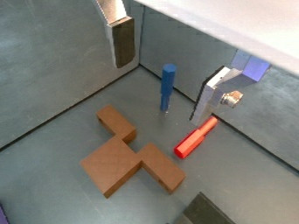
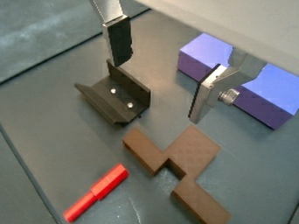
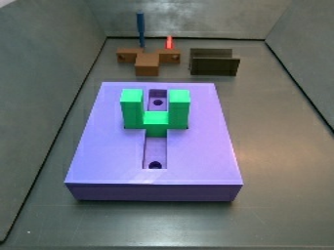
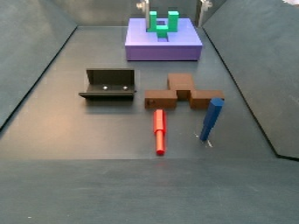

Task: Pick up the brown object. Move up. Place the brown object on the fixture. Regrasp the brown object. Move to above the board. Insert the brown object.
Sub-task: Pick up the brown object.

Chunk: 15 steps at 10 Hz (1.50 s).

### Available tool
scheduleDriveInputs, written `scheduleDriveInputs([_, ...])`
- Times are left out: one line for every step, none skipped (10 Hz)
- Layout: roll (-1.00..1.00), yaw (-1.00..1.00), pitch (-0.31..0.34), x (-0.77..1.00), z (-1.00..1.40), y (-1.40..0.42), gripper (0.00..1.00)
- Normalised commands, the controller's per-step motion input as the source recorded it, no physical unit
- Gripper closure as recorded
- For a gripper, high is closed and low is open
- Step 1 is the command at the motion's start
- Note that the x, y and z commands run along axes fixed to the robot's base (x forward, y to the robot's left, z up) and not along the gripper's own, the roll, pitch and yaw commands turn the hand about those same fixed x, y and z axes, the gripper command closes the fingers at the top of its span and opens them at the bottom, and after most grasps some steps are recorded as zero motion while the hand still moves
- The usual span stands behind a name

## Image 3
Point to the brown T-shaped block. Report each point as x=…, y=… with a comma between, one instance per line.
x=148, y=62

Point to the dark grey fixture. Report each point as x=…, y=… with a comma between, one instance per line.
x=213, y=62

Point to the green U-shaped block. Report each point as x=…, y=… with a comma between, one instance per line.
x=168, y=110

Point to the purple base block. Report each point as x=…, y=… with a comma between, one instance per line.
x=120, y=165

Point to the red peg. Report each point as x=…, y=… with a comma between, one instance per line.
x=169, y=43

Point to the blue peg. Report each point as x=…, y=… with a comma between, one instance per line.
x=141, y=28

